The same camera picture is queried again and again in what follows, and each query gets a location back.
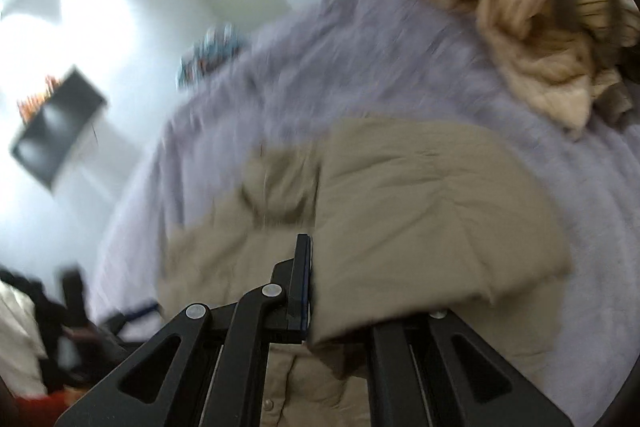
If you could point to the red cloth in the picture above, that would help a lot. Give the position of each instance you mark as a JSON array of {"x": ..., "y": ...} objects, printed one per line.
[{"x": 45, "y": 409}]

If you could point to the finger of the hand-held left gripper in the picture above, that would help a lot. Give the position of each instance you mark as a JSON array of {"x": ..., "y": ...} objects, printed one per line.
[{"x": 137, "y": 312}]

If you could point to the white cloth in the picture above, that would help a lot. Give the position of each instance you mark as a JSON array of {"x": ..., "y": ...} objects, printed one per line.
[{"x": 17, "y": 337}]

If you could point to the colourful printed cloth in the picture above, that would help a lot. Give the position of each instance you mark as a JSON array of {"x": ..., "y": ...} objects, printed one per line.
[{"x": 210, "y": 57}]

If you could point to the grey fluffy blanket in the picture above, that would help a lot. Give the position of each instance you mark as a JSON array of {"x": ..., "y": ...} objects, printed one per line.
[{"x": 350, "y": 57}]

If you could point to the black monitor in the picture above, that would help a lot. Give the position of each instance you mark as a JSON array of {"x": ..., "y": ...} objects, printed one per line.
[{"x": 55, "y": 132}]

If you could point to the tan striped sweater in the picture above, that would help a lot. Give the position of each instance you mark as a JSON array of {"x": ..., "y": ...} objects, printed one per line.
[{"x": 525, "y": 7}]

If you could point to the beige puffer jacket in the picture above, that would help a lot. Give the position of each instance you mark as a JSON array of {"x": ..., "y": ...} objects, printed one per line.
[{"x": 400, "y": 207}]

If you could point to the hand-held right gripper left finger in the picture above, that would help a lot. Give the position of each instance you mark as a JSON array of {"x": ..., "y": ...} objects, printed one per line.
[{"x": 300, "y": 297}]

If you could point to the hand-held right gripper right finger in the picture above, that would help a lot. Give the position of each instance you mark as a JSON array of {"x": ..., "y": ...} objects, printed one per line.
[{"x": 392, "y": 349}]

